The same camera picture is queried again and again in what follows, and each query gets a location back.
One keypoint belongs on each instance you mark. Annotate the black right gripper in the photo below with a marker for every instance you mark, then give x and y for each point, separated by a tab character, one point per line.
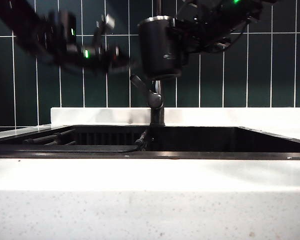
207	27

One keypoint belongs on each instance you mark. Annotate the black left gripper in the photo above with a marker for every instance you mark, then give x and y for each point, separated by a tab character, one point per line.
90	60

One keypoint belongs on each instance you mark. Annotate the black steel-rimmed mug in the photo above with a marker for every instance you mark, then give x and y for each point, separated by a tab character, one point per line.
162	50

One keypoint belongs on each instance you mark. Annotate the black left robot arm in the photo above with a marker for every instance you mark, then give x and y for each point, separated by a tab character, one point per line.
20	27

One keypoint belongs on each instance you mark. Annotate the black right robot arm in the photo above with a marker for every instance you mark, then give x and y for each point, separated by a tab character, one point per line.
250	6

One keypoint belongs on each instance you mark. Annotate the black sink drying rack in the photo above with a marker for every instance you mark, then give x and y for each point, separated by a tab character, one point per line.
65	148

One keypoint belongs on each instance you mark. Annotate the black kitchen sink basin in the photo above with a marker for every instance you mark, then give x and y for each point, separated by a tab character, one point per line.
202	142

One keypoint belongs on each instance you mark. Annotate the white countertop backsplash ledge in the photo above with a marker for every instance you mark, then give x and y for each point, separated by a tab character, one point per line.
102	115

